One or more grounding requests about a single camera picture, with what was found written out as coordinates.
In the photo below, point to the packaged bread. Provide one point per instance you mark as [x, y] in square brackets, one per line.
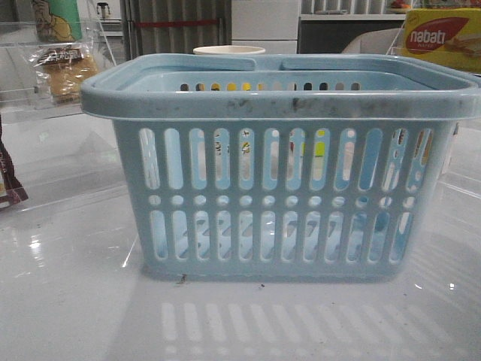
[62, 69]

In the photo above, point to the light blue plastic basket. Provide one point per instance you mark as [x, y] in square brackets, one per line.
[285, 167]

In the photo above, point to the white paper cup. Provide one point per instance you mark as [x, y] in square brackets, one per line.
[229, 50]

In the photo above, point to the white drawer cabinet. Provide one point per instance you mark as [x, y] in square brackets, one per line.
[272, 25]

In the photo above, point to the clear acrylic stand right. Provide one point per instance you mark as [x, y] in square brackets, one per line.
[395, 41]

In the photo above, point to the clear acrylic shelf left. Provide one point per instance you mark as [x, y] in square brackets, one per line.
[21, 96]

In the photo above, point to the brown snack packet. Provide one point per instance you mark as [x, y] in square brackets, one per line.
[12, 191]

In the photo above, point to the green yellow cartoon can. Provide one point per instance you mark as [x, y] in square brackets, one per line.
[57, 20]

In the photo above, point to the yellow nabati wafer box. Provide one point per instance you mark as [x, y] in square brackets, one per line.
[447, 37]

